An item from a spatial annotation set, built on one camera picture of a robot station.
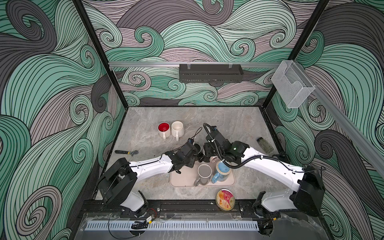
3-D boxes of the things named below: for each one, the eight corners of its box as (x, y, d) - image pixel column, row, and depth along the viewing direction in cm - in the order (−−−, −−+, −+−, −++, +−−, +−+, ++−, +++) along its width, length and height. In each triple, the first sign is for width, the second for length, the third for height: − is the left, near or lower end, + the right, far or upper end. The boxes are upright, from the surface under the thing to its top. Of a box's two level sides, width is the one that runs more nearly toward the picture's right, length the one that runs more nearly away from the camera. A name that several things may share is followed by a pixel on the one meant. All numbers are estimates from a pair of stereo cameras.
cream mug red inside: (158, 141, 102) (156, 134, 96) (160, 128, 109) (158, 121, 103) (170, 141, 102) (168, 134, 96) (171, 128, 109) (170, 121, 103)
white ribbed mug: (171, 142, 101) (170, 135, 95) (172, 128, 109) (171, 121, 102) (183, 142, 101) (183, 135, 95) (184, 128, 109) (184, 121, 102)
